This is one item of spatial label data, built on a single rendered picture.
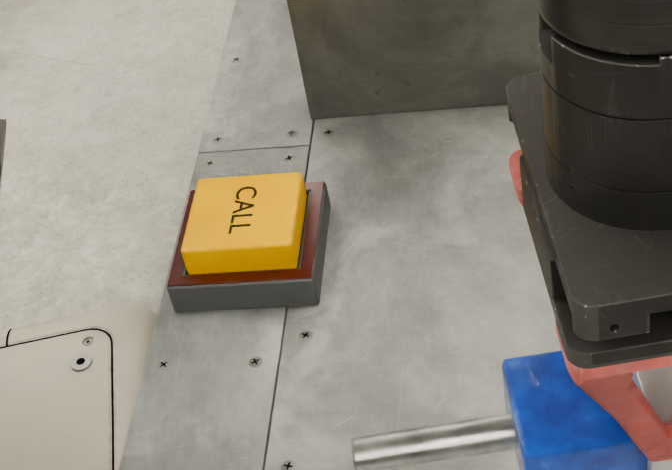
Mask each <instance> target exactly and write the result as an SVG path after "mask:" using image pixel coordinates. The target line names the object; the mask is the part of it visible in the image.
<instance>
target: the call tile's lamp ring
mask: <svg viewBox="0 0 672 470"><path fill-rule="evenodd" d="M304 185H305V190H306V191H310V190H311V195H310V202H309V209H308V216H307V224H306V231H305V238H304V246H303V253H302V260H301V267H300V269H290V270H273V271H256V272H239V273H221V274H204V275H187V276H182V274H183V270H184V266H185V263H184V260H183V256H182V253H181V247H182V243H183V239H184V235H185V231H186V227H187V223H188V219H189V214H190V210H191V206H192V202H193V198H194V194H195V190H191V192H190V196H189V200H188V204H187V208H186V212H185V216H184V220H183V224H182V228H181V232H180V236H179V240H178V244H177V248H176V252H175V256H174V260H173V265H172V269H171V273H170V277H169V281H168V285H167V286H168V287H175V286H193V285H211V284H228V283H246V282H264V281H281V280H299V279H312V276H313V269H314V261H315V253H316V245H317V237H318V229H319V221H320V213H321V205H322V197H323V190H324V181H319V182H304Z"/></svg>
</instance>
